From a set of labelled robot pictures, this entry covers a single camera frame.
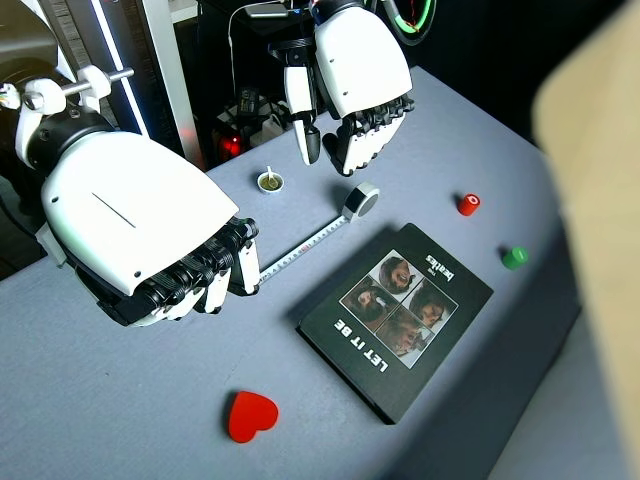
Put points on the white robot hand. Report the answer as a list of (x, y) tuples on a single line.
[(360, 65), (135, 200)]

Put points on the silver and black tape measure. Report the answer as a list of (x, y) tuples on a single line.
[(361, 200)]

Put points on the black Let It Be album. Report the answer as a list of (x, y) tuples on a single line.
[(440, 360)]

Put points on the flat silver device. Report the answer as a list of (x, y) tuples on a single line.
[(268, 11)]

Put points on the white power strip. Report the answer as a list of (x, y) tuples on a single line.
[(274, 127)]

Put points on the red glowing device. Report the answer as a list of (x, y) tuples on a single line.
[(231, 146)]

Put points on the black power adapter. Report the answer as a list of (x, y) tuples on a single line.
[(247, 102)]

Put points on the small white cup with spoon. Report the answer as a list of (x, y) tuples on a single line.
[(270, 183)]

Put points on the red cylinder block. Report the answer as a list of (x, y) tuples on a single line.
[(469, 204)]

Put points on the grey table cloth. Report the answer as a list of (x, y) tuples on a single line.
[(150, 390)]

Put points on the red heart block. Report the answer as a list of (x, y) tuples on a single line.
[(252, 417)]

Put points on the green cylinder block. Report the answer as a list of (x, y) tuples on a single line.
[(515, 258)]

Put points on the beige blurred board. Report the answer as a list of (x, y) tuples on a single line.
[(600, 200)]

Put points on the white post with light strip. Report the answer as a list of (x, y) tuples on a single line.
[(165, 75)]

